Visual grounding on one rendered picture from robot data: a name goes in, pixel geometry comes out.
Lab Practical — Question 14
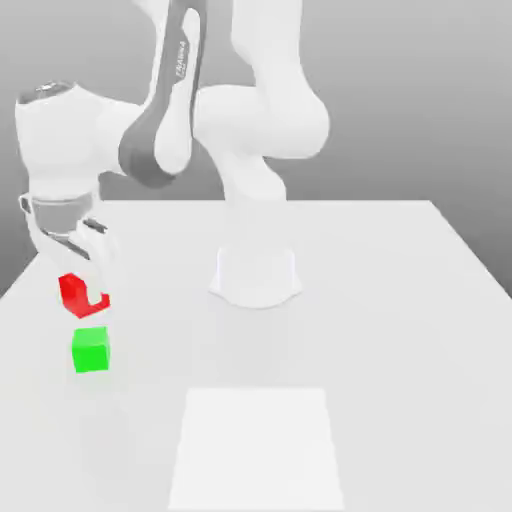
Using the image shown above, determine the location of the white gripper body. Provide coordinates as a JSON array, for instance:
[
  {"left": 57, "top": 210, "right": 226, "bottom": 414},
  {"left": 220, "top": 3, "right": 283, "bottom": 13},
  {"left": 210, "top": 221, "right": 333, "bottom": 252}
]
[{"left": 36, "top": 216, "right": 121, "bottom": 279}]

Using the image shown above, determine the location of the small red cube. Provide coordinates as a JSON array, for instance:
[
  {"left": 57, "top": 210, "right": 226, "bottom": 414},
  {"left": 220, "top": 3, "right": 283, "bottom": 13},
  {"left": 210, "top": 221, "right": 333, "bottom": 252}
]
[{"left": 58, "top": 272, "right": 111, "bottom": 320}]

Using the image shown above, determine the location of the small green cube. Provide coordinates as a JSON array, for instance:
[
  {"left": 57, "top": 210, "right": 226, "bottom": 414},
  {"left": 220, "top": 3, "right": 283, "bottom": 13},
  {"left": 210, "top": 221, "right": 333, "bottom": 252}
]
[{"left": 71, "top": 326, "right": 110, "bottom": 374}]

